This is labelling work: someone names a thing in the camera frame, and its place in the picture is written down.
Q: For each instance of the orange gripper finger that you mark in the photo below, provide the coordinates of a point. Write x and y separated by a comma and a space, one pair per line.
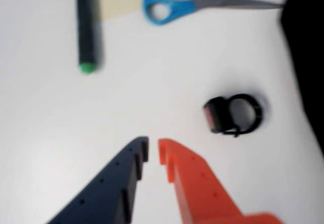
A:
202, 196

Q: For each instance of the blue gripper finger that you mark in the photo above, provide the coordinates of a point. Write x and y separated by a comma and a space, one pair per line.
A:
106, 196

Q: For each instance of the black fabric bag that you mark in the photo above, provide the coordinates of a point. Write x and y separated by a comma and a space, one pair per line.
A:
308, 57

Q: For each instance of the black bike light red lens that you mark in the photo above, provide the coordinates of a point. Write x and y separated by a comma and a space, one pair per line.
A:
217, 115

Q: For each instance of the black marker green cap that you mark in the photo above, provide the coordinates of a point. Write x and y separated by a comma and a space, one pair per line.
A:
87, 32

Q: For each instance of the beige masking tape strip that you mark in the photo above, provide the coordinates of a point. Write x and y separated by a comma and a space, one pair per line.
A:
119, 4

